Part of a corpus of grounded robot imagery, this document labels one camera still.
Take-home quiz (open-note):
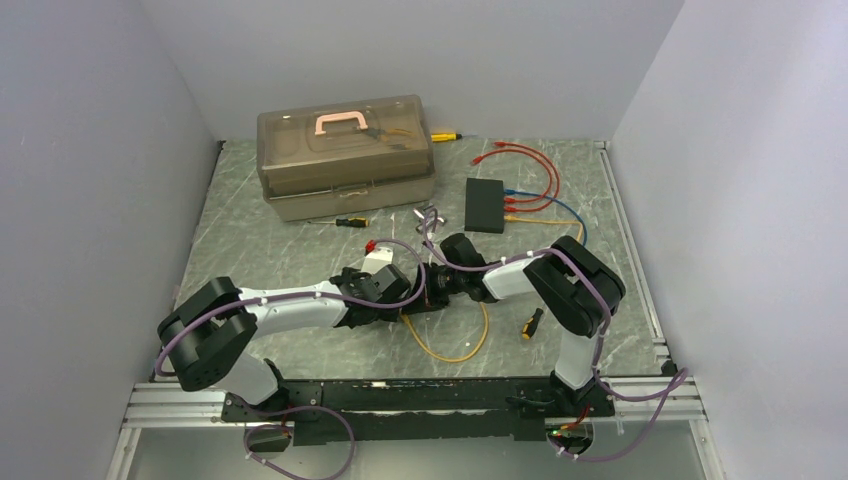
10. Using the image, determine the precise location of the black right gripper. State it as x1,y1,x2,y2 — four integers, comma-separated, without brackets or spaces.
402,263,467,316

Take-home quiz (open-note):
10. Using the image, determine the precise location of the yellow ethernet cable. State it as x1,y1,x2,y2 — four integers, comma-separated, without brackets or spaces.
400,301,490,364
504,213,586,245

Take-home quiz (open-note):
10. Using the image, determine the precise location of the black network switch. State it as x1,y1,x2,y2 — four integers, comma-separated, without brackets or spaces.
464,178,505,234

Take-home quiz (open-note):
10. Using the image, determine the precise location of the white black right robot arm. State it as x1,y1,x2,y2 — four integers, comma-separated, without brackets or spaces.
402,233,626,415

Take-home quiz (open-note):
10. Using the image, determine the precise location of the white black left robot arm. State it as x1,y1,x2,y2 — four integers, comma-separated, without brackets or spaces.
155,264,424,420

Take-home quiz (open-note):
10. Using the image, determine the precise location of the chrome socket adapter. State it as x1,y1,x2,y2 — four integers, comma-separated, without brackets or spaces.
413,204,446,234

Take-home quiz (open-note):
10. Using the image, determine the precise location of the black yellow screwdriver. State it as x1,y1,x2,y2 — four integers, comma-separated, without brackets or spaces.
308,217,370,229

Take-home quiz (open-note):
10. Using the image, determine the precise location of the black orange stubby screwdriver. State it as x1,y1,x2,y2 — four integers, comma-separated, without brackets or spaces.
521,308,544,340

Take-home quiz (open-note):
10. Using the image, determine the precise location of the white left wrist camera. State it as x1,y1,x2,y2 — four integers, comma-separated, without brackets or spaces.
361,240,394,274

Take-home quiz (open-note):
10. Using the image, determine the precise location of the yellow ethernet cable in switch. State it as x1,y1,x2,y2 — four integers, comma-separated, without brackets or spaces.
504,213,586,245

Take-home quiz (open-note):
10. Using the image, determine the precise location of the blue ethernet cable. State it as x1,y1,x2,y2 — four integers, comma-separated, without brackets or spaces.
504,190,590,250

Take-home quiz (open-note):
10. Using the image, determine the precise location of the brown translucent toolbox pink handle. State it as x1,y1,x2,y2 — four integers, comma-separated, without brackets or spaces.
256,95,437,221

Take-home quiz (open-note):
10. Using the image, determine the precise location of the yellow handled screwdriver by wall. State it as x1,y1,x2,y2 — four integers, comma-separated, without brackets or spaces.
430,132,463,143

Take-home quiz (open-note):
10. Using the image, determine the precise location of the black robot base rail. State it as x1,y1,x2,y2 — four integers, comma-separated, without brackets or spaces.
221,376,615,446

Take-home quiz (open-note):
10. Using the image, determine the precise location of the long red ethernet cable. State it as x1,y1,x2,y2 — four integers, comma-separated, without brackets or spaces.
470,141,562,203

